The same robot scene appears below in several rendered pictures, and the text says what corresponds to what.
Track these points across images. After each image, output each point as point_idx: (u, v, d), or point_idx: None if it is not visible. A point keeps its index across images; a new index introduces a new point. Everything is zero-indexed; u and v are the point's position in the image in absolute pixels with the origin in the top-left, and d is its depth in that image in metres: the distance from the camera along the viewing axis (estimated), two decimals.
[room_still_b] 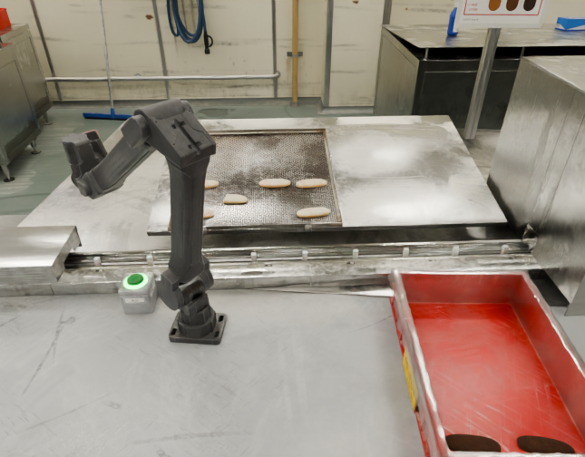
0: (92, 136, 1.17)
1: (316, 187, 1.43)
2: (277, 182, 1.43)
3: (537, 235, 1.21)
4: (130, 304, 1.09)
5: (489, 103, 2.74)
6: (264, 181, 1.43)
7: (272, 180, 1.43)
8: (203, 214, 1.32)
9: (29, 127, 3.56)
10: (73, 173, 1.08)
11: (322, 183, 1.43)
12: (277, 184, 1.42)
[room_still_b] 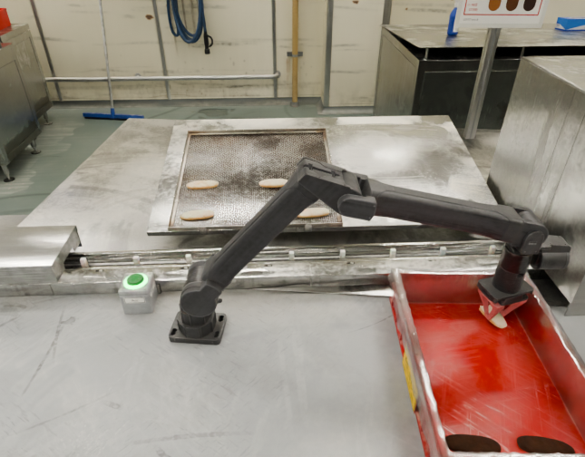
0: None
1: None
2: (277, 182, 1.43)
3: None
4: (130, 304, 1.09)
5: (489, 103, 2.74)
6: (264, 181, 1.43)
7: (272, 180, 1.43)
8: (203, 214, 1.32)
9: (29, 127, 3.56)
10: None
11: None
12: (277, 184, 1.42)
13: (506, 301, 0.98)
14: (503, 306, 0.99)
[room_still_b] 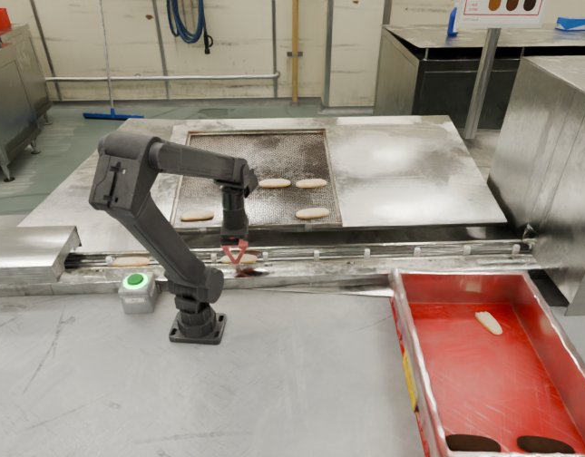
0: (226, 240, 1.13)
1: (316, 187, 1.43)
2: (277, 182, 1.43)
3: (537, 235, 1.21)
4: (130, 304, 1.09)
5: (489, 103, 2.74)
6: (264, 181, 1.43)
7: (272, 180, 1.43)
8: (203, 215, 1.32)
9: (29, 127, 3.56)
10: None
11: (322, 183, 1.43)
12: (277, 184, 1.42)
13: (248, 228, 1.17)
14: (247, 241, 1.14)
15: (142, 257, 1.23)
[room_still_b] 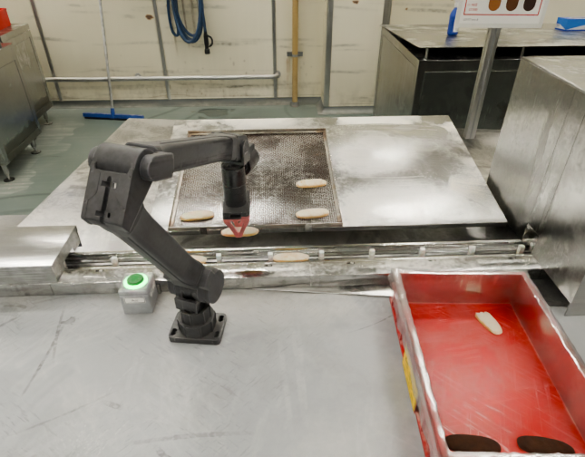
0: None
1: (316, 187, 1.43)
2: None
3: (537, 235, 1.21)
4: (130, 304, 1.09)
5: (489, 103, 2.74)
6: (227, 229, 1.20)
7: (237, 228, 1.20)
8: (203, 215, 1.32)
9: (29, 127, 3.56)
10: None
11: (322, 183, 1.43)
12: None
13: (249, 209, 1.13)
14: (249, 214, 1.14)
15: (199, 256, 1.24)
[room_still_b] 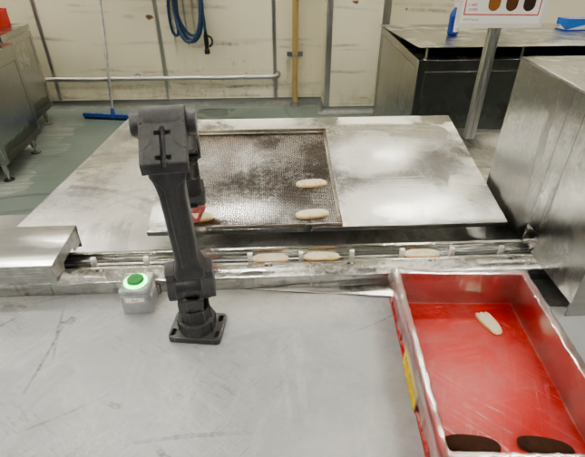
0: None
1: (316, 187, 1.43)
2: (273, 257, 1.23)
3: (537, 235, 1.21)
4: (130, 304, 1.09)
5: (489, 103, 2.74)
6: (258, 257, 1.23)
7: (268, 255, 1.24)
8: (203, 217, 1.31)
9: (29, 127, 3.56)
10: None
11: (322, 183, 1.43)
12: (272, 259, 1.22)
13: (205, 198, 1.25)
14: (205, 202, 1.26)
15: (332, 252, 1.25)
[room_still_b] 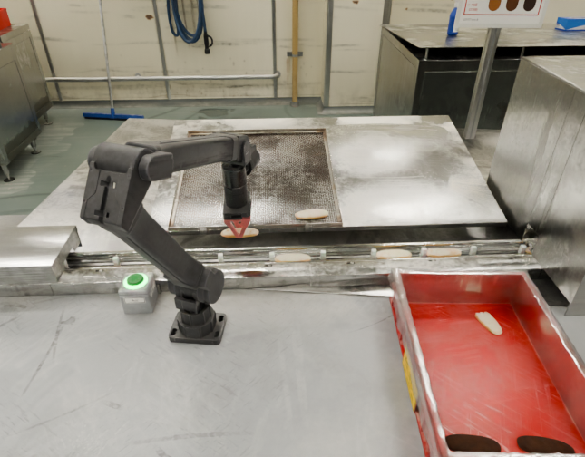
0: None
1: (244, 237, 1.18)
2: (396, 254, 1.24)
3: (537, 235, 1.21)
4: (130, 304, 1.09)
5: (489, 103, 2.74)
6: (382, 252, 1.25)
7: (391, 251, 1.25)
8: (299, 257, 1.23)
9: (29, 127, 3.56)
10: None
11: (252, 233, 1.19)
12: (396, 256, 1.24)
13: (250, 210, 1.13)
14: (250, 215, 1.14)
15: (453, 248, 1.26)
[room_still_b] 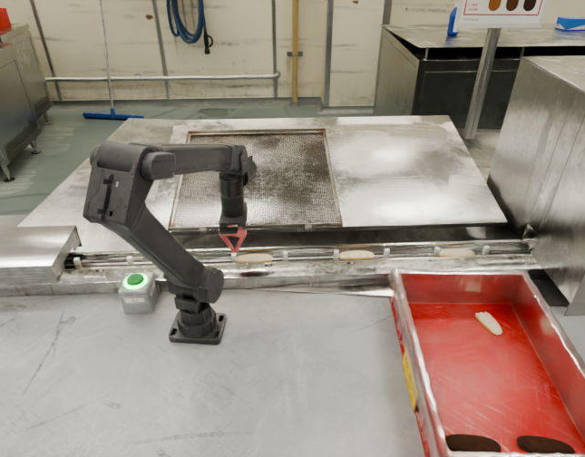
0: (224, 228, 1.11)
1: (362, 259, 1.23)
2: None
3: (537, 235, 1.21)
4: (130, 304, 1.09)
5: (489, 103, 2.74)
6: None
7: None
8: (464, 253, 1.24)
9: (29, 127, 3.56)
10: None
11: (369, 256, 1.24)
12: None
13: (247, 217, 1.15)
14: (246, 229, 1.13)
15: None
